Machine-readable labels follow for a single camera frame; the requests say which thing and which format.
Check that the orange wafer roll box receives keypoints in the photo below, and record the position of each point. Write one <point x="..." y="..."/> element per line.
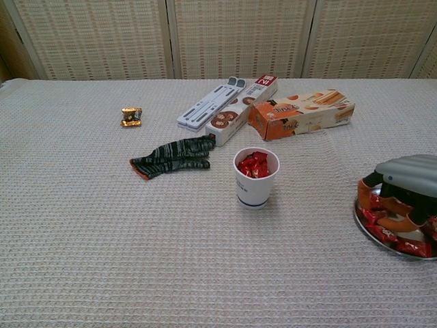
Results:
<point x="300" y="116"/>

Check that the white paper cup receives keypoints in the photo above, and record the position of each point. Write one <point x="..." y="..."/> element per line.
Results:
<point x="254" y="191"/>

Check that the beige woven tablecloth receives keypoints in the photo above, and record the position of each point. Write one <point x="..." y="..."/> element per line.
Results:
<point x="102" y="239"/>

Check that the bamboo folding screen panel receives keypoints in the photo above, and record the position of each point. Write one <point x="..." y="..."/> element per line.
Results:
<point x="428" y="61"/>
<point x="239" y="37"/>
<point x="368" y="37"/>
<point x="95" y="37"/>

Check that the brown gold snack packet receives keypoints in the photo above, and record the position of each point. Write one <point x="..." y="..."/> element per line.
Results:
<point x="131" y="117"/>

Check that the red candy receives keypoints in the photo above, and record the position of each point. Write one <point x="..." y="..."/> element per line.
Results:
<point x="373" y="216"/>
<point x="384" y="233"/>
<point x="413" y="247"/>
<point x="246" y="166"/>
<point x="432" y="229"/>
<point x="261" y="164"/>
<point x="375" y="202"/>

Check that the white grey folding stand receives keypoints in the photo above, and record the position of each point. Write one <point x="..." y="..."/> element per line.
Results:
<point x="208" y="106"/>

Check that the long white cookie box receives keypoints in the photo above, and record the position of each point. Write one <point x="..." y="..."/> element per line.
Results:
<point x="223" y="126"/>

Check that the metal bowl of red candies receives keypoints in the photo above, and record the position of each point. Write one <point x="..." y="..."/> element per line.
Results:
<point x="360" y="223"/>

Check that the black grey knit glove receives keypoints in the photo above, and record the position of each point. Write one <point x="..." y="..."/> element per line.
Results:
<point x="170" y="157"/>

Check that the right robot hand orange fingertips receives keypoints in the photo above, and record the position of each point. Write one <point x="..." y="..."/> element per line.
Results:
<point x="409" y="174"/>

